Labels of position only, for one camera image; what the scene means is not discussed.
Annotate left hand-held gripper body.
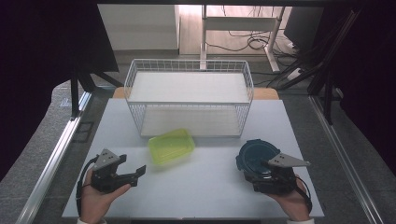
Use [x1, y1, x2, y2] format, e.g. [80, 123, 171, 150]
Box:
[90, 148, 138, 194]

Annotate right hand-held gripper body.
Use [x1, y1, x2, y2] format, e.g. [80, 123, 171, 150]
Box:
[248, 152, 312, 196]

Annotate round dark blue lidded container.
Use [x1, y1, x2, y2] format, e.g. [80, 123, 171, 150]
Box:
[234, 138, 281, 182]

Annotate green plastic food container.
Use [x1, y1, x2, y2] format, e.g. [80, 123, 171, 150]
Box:
[148, 128, 196, 166]

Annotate white wire rack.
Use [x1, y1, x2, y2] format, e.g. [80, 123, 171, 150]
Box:
[123, 58, 255, 139]

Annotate person's left hand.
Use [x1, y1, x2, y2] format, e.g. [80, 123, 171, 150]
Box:
[79, 168, 132, 224]

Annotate person's right hand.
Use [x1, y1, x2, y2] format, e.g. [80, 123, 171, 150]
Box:
[266, 175, 312, 222]

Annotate wooden board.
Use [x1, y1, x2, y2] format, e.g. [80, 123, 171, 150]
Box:
[112, 86, 280, 101]

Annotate black metal stand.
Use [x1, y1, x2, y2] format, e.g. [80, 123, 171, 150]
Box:
[266, 8, 363, 126]
[69, 62, 124, 121]

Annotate white power strip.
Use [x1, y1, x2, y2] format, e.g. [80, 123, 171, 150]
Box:
[285, 66, 304, 82]

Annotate white cabinet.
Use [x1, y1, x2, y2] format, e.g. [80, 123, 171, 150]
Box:
[97, 4, 181, 51]

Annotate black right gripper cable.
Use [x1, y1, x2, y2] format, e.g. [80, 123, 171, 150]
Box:
[293, 175, 314, 215]

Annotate aluminium rail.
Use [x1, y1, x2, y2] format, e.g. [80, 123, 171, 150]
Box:
[15, 91, 93, 224]
[308, 95, 385, 224]

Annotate black floor cables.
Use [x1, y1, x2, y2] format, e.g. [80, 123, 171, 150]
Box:
[205, 5, 301, 59]

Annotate white desk frame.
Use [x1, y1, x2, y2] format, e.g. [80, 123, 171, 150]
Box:
[200, 4, 287, 74]

